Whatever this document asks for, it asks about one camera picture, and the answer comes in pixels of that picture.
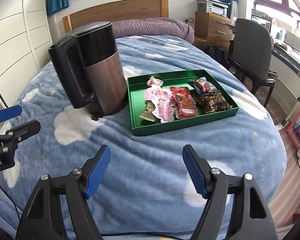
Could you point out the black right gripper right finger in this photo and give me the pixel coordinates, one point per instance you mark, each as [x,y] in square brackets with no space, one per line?
[250,215]

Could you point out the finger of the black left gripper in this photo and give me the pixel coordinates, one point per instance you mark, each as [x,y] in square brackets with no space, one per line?
[10,112]
[14,136]

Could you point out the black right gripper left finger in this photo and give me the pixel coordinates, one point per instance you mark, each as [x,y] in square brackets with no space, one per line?
[42,217]

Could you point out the pink floral snack packet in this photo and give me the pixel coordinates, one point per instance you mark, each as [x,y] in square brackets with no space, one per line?
[163,102]

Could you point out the small pink striped candy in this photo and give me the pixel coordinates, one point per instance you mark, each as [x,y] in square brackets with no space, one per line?
[154,81]

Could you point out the red white long snack packet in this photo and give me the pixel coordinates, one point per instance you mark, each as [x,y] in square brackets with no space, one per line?
[184,103]

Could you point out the blue white cookie packet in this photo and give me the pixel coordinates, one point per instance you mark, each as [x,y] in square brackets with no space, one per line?
[203,87]

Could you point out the white wardrobe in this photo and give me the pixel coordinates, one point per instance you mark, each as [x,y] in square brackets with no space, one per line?
[24,41]

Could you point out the small olive green packet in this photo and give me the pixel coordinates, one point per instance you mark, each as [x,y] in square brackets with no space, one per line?
[147,113]

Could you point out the black bronze electric kettle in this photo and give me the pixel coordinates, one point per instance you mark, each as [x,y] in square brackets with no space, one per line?
[87,63]

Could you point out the green cardboard tray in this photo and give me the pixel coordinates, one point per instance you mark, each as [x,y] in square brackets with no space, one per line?
[138,84]

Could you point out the brown nutritious snack packet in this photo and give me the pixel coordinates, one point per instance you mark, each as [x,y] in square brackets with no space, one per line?
[214,103]

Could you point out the white desk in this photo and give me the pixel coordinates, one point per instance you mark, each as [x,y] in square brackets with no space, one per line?
[285,59]

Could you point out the purple duvet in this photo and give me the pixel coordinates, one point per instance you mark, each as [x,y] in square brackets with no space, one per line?
[153,26]

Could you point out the dark grey chair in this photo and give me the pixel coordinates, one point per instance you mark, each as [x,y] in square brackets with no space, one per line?
[251,56]

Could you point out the wooden headboard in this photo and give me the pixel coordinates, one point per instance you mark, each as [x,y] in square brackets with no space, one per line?
[117,11]

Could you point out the wooden drawer cabinet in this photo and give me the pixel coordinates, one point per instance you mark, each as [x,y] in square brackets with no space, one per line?
[211,30]

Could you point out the grey white printer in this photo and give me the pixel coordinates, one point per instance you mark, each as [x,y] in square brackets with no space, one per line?
[213,6]

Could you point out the wall power socket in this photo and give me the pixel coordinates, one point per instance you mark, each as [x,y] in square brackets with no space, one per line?
[188,20]

